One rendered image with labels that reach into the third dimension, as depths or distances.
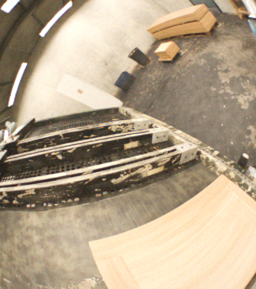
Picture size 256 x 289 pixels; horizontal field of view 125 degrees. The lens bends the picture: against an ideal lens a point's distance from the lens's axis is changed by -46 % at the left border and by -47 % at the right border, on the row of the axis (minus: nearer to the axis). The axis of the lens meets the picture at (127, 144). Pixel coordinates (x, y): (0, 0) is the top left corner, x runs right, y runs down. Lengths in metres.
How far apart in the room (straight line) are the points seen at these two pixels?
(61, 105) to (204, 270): 5.38
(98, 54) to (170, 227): 5.12
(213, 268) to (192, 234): 0.14
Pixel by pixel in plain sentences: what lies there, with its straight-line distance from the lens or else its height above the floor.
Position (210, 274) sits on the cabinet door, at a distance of 0.37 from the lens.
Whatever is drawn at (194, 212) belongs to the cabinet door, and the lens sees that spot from 0.40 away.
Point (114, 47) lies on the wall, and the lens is 5.27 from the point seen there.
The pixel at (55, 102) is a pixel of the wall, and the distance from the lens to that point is 5.29.
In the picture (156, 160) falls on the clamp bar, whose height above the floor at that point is 1.14.
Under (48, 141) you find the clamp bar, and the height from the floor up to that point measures 1.52.
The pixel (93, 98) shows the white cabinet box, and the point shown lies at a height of 0.90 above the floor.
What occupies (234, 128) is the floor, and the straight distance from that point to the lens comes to 1.66.
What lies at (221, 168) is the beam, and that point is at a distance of 0.60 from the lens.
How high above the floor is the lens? 1.48
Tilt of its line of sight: 33 degrees down
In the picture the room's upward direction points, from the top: 67 degrees counter-clockwise
